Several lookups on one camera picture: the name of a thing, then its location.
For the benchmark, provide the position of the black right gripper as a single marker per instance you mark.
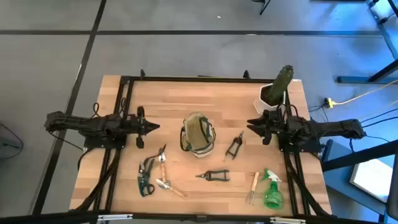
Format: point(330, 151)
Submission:
point(266, 140)

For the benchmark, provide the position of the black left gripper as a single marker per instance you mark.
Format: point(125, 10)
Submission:
point(140, 141)

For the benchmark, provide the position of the cream gardening bag green trim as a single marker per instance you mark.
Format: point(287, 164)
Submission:
point(199, 146)

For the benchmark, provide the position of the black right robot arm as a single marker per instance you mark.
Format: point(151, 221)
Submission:
point(335, 129)

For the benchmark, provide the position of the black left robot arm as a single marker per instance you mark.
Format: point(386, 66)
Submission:
point(77, 123)

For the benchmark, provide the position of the tall green cactus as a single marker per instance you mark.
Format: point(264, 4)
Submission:
point(281, 82)

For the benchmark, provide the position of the green plastic spray bottle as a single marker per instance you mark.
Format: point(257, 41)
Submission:
point(273, 196)

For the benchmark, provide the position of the yellow power plug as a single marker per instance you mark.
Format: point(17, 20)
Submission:
point(329, 102)

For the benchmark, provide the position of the blue and black desk foot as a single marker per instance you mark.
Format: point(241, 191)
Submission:
point(351, 79)

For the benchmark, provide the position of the dark desk with black bar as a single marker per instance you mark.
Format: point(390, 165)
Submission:
point(357, 156)

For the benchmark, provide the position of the black stand leg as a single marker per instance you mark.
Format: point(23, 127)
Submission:
point(264, 7)

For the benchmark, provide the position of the white flat panel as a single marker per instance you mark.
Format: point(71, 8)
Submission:
point(371, 180)

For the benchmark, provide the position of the grey floor stand foot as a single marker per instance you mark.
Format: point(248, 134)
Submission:
point(7, 145)

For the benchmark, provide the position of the grey metal desk leg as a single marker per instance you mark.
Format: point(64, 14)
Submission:
point(383, 31)

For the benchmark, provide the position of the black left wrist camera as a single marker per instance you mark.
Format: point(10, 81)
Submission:
point(132, 123)

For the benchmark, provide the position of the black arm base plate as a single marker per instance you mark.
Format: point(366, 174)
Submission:
point(105, 144)
point(306, 149)

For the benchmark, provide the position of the black aluminium table frame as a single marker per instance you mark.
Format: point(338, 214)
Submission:
point(199, 79)

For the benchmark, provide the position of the silver frame bracket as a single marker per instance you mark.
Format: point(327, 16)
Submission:
point(287, 220)
point(115, 216)

